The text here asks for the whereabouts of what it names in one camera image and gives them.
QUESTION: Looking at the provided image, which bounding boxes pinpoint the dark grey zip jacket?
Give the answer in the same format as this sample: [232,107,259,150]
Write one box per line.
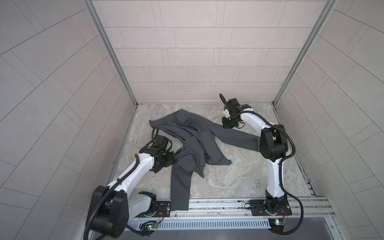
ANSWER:
[149,109,260,211]

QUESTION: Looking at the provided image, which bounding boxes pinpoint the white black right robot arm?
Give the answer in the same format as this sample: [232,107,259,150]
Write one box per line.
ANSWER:
[219,94,292,216]

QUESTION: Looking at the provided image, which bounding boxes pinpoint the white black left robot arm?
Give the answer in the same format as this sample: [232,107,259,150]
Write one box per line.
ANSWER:
[83,134,177,240]

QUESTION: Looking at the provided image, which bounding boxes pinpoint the left green circuit board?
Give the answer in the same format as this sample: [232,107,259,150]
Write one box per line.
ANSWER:
[140,221,159,236]

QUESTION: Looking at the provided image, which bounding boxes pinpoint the green circuit board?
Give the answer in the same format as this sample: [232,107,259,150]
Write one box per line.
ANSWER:
[268,219,287,233]
[140,221,159,236]

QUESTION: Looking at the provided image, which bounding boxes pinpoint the white vent grille strip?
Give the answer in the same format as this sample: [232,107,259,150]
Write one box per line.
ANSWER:
[157,219,271,231]

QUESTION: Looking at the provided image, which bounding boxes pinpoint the right green circuit board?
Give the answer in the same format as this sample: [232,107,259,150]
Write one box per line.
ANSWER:
[268,219,287,233]

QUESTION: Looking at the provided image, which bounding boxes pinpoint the left black corrugated cable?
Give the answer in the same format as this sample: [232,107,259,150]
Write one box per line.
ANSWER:
[82,127,160,240]

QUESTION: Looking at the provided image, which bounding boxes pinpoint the black corrugated cable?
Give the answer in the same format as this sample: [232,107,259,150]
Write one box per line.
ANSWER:
[82,127,160,240]
[218,93,304,236]

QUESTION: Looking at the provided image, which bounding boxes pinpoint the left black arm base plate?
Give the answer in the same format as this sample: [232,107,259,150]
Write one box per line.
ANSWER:
[136,200,172,218]

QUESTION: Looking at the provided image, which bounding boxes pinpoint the right black corrugated cable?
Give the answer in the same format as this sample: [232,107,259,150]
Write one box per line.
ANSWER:
[218,93,304,236]

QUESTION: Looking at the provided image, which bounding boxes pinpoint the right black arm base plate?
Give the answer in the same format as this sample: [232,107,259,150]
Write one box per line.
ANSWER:
[245,198,292,217]

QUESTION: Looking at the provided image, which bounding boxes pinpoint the aluminium left corner post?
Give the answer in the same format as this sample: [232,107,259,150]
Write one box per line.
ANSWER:
[83,0,138,107]

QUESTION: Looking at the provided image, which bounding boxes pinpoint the aluminium corner post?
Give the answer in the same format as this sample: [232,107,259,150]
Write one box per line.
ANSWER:
[83,0,138,107]
[272,0,338,106]

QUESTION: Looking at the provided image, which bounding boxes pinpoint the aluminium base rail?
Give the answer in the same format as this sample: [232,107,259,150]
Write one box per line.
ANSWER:
[129,197,335,228]

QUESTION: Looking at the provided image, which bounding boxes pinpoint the aluminium right corner post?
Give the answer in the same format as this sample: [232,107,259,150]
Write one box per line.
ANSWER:
[272,0,338,106]

